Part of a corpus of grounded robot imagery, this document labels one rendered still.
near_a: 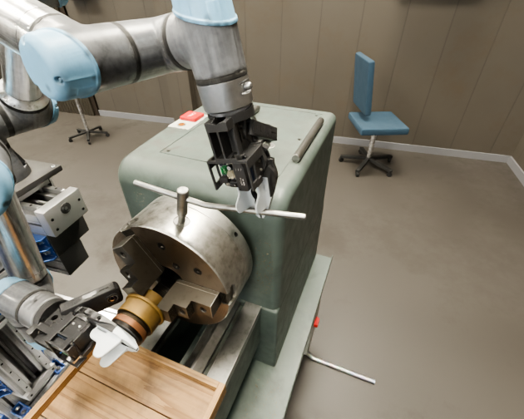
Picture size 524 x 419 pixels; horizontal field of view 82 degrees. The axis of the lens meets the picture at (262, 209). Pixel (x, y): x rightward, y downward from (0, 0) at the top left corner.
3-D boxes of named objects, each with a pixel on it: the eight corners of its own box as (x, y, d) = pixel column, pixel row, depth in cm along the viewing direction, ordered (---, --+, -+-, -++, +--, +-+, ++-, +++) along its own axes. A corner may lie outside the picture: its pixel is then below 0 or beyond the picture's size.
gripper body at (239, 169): (215, 194, 50) (191, 122, 44) (237, 169, 56) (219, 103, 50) (257, 194, 47) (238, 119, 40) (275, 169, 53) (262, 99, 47)
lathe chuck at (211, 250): (140, 265, 89) (132, 181, 69) (236, 313, 84) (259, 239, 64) (119, 288, 83) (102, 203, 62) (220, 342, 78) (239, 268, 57)
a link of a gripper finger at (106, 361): (124, 381, 55) (86, 360, 58) (145, 351, 60) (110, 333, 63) (119, 372, 53) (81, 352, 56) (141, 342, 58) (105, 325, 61)
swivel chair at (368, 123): (393, 156, 346) (424, 54, 282) (395, 183, 302) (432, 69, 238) (338, 150, 361) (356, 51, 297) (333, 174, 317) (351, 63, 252)
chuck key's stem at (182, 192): (174, 233, 64) (175, 191, 56) (178, 225, 66) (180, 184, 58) (184, 235, 64) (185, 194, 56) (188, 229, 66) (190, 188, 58)
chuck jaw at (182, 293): (185, 267, 70) (231, 281, 66) (189, 281, 73) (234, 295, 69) (155, 305, 62) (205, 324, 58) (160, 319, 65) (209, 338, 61)
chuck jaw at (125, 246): (161, 263, 73) (129, 224, 68) (175, 259, 70) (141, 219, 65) (130, 298, 64) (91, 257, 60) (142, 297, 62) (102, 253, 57)
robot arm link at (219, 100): (212, 75, 48) (259, 68, 44) (220, 105, 50) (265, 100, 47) (186, 89, 42) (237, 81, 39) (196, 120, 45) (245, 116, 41)
